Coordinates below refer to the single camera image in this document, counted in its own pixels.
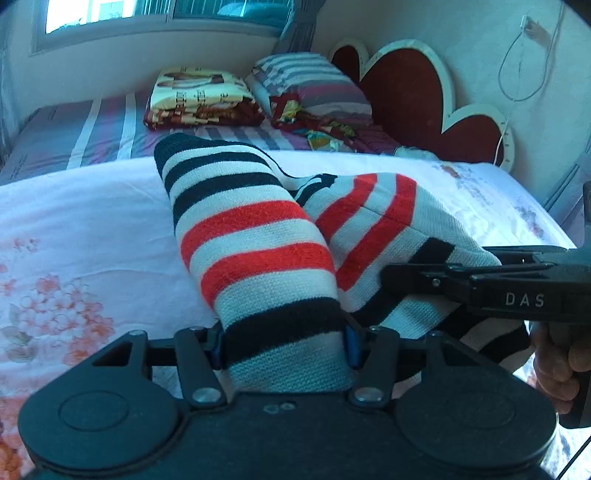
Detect red black white striped sweater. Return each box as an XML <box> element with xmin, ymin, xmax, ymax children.
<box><xmin>154</xmin><ymin>133</ymin><xmax>532</xmax><ymax>392</ymax></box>

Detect right hand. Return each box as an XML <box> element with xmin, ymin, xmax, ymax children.
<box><xmin>530</xmin><ymin>323</ymin><xmax>591</xmax><ymax>414</ymax></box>

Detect white floral bed sheet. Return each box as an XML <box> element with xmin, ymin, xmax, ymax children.
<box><xmin>1</xmin><ymin>151</ymin><xmax>572</xmax><ymax>479</ymax></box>

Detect colourful floral cloth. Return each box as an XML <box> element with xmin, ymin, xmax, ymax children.
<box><xmin>270</xmin><ymin>94</ymin><xmax>401</xmax><ymax>155</ymax></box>

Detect red heart-shaped headboard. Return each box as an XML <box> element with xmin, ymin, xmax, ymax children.
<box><xmin>329</xmin><ymin>38</ymin><xmax>515</xmax><ymax>172</ymax></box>

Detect striped pillow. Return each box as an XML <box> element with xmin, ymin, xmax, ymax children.
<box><xmin>245</xmin><ymin>52</ymin><xmax>373</xmax><ymax>126</ymax></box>

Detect folded patterned blanket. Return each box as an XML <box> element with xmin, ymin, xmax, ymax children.
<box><xmin>143</xmin><ymin>67</ymin><xmax>264</xmax><ymax>130</ymax></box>

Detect striped purple mattress sheet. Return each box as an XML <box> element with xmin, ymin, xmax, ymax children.
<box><xmin>1</xmin><ymin>91</ymin><xmax>400</xmax><ymax>186</ymax></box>

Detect grey curtain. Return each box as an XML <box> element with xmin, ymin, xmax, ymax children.
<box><xmin>273</xmin><ymin>0</ymin><xmax>325</xmax><ymax>54</ymax></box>

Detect window with teal curtain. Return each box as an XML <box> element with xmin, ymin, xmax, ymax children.
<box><xmin>33</xmin><ymin>0</ymin><xmax>290</xmax><ymax>52</ymax></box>

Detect wall socket with cable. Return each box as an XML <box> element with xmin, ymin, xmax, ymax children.
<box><xmin>494</xmin><ymin>4</ymin><xmax>565</xmax><ymax>167</ymax></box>

